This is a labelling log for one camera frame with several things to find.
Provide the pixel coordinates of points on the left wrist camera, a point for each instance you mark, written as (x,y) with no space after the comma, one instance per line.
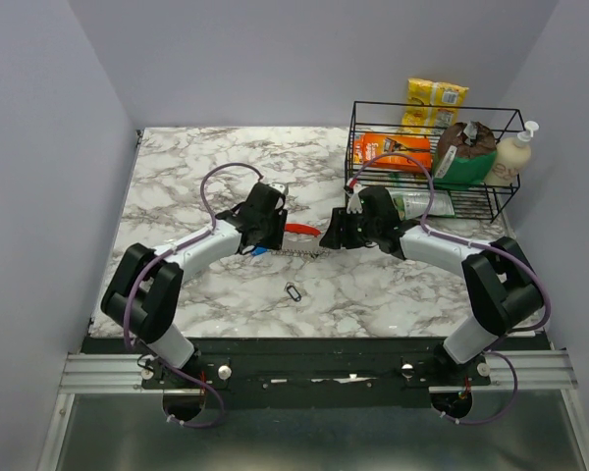
(283,188)

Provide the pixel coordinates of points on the brown green bag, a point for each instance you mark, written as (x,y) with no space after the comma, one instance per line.
(465,153)

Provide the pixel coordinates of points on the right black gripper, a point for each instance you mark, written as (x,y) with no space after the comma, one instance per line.
(334,237)

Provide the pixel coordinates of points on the cream lotion pump bottle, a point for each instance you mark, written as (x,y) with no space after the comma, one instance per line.
(513,153)

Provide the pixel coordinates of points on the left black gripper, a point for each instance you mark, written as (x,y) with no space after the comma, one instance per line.
(275,240)

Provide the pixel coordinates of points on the orange razor box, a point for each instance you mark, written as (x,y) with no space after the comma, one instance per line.
(402,151)

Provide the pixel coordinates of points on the green white flat pouch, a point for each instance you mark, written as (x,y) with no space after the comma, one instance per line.
(412,204)

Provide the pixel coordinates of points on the black wire basket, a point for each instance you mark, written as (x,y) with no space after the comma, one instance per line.
(479,201)

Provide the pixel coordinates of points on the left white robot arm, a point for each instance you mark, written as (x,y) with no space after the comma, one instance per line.
(143,294)

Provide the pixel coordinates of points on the black mounting base rail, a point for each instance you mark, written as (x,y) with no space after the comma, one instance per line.
(312,373)

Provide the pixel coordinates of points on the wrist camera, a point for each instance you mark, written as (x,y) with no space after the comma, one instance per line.
(283,188)
(355,205)

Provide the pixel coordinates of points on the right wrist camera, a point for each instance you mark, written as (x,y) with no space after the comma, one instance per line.
(355,205)

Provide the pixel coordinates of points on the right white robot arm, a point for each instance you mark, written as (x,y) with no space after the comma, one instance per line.
(502,288)

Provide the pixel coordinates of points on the yellow snack packet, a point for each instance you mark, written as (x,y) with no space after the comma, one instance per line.
(431,106)

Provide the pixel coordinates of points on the blue key tag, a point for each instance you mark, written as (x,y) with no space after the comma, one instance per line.
(258,251)

